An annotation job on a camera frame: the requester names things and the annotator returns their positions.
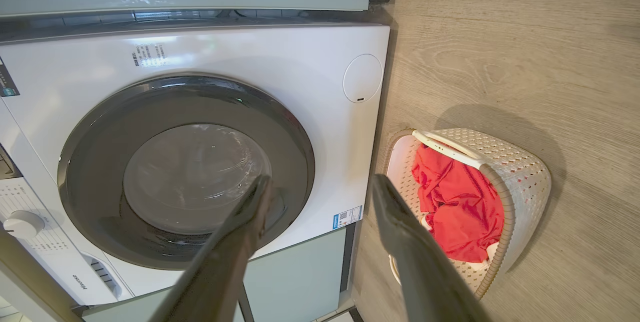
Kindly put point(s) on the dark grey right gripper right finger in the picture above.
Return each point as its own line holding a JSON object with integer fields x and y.
{"x": 420, "y": 267}

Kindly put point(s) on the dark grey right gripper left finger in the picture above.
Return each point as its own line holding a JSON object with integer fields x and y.
{"x": 220, "y": 267}

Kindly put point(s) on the white woven laundry basket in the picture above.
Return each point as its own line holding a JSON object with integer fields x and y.
{"x": 515, "y": 182}

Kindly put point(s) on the red garment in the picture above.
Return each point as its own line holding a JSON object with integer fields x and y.
{"x": 460, "y": 212}

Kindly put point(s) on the pale green cabinet door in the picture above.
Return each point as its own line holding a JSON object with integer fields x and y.
{"x": 295, "y": 282}

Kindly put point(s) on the blue energy label sticker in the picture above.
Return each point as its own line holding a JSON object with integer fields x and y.
{"x": 347, "y": 217}

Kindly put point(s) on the round grey washing machine door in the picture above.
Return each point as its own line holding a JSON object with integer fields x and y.
{"x": 175, "y": 162}

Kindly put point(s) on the white front-load washing machine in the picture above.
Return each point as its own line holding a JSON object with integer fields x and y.
{"x": 200, "y": 111}

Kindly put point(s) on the round white filter cover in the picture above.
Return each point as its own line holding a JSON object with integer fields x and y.
{"x": 362, "y": 78}

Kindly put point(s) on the white washing machine control knob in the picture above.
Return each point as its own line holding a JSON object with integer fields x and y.
{"x": 22, "y": 224}

